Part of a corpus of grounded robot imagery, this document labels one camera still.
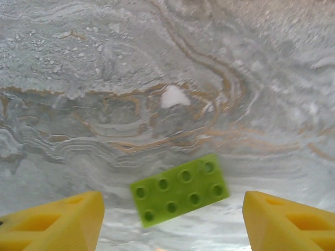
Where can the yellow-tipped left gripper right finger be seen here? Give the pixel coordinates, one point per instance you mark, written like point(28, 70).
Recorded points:
point(288, 227)

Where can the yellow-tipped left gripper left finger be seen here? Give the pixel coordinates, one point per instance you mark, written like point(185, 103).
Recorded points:
point(52, 225)

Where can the green lego brick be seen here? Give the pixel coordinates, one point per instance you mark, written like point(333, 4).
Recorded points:
point(180, 191)

